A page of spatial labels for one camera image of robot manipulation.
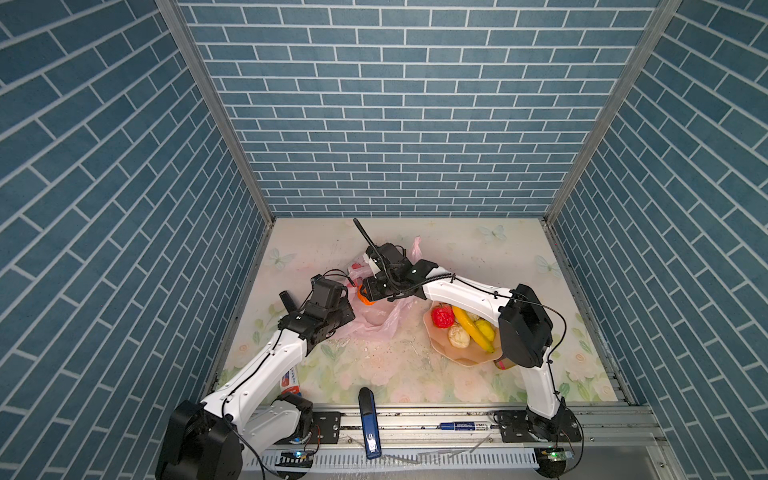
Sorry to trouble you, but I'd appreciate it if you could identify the blue black handheld device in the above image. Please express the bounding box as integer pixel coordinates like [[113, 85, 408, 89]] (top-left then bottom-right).
[[358, 387, 382, 460]]

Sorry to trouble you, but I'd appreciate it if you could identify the plaid cylindrical can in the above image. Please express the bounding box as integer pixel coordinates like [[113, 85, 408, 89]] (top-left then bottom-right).
[[494, 357, 516, 370]]

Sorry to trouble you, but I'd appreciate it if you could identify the blue marker pen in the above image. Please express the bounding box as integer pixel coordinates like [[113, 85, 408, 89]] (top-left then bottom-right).
[[437, 421, 491, 432]]

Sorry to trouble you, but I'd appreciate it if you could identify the beige fake garlic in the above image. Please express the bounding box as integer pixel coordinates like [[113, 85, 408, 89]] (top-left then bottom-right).
[[447, 324, 471, 349]]

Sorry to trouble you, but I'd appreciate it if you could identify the pink scalloped bowl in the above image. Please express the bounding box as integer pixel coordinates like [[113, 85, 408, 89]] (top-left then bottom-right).
[[423, 302, 503, 367]]

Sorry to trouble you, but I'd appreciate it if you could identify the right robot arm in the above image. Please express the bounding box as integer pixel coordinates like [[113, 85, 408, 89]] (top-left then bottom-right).
[[359, 243, 570, 442]]

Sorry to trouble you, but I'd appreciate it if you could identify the red white blue tube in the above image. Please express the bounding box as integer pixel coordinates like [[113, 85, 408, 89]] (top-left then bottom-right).
[[279, 367, 301, 396]]

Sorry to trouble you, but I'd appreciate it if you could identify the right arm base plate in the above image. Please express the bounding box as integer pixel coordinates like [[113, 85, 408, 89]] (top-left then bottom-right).
[[492, 409, 583, 443]]

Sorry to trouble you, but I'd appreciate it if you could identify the pink plastic bag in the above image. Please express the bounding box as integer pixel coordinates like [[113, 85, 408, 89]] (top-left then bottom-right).
[[333, 255, 420, 341]]

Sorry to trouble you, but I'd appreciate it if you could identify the yellow fake lemon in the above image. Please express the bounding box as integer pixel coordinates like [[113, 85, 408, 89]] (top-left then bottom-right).
[[475, 319, 496, 343]]

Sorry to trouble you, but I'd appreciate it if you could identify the yellow fake banana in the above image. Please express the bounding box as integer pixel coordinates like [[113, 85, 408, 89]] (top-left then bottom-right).
[[452, 306, 495, 353]]

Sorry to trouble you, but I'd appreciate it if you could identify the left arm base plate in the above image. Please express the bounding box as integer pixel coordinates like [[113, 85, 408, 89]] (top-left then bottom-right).
[[299, 411, 342, 445]]

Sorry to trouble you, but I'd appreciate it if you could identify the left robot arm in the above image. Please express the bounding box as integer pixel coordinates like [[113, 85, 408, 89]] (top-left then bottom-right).
[[155, 275, 355, 479]]

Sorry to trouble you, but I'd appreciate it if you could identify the white slotted cable duct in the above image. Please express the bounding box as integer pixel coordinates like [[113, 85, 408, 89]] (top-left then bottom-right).
[[261, 448, 539, 473]]

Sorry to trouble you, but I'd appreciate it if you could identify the red fake strawberry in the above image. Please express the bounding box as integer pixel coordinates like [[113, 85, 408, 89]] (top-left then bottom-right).
[[430, 304, 456, 329]]

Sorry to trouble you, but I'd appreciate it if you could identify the orange fake tangerine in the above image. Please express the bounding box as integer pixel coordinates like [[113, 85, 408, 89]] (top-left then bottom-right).
[[357, 286, 375, 306]]

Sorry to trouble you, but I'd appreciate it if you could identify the aluminium front rail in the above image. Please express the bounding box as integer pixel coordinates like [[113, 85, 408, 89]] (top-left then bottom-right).
[[255, 402, 665, 451]]

